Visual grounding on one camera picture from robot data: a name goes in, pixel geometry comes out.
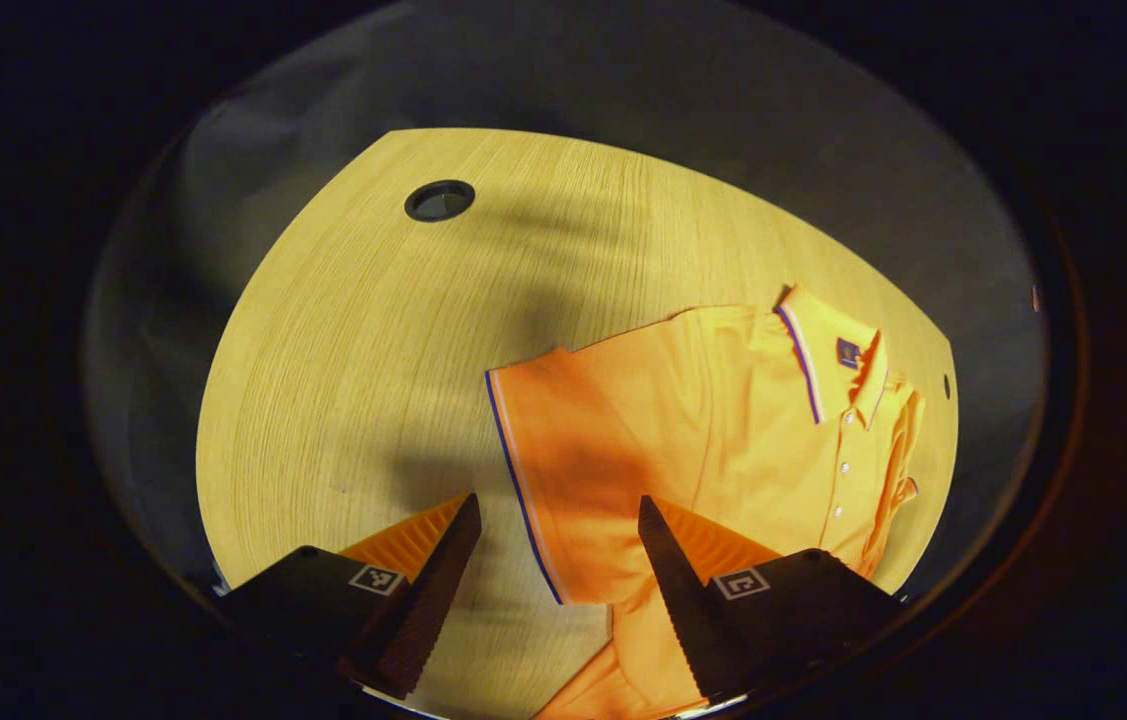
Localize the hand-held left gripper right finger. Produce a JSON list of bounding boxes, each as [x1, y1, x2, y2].
[[636, 495, 909, 701]]

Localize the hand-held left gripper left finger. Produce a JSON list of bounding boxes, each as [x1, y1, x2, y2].
[[213, 492, 484, 701]]

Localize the orange T-shirt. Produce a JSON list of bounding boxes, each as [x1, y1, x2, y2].
[[483, 283, 926, 720]]

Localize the black backdrop cloth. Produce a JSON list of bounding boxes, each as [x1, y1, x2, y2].
[[83, 0, 1054, 641]]

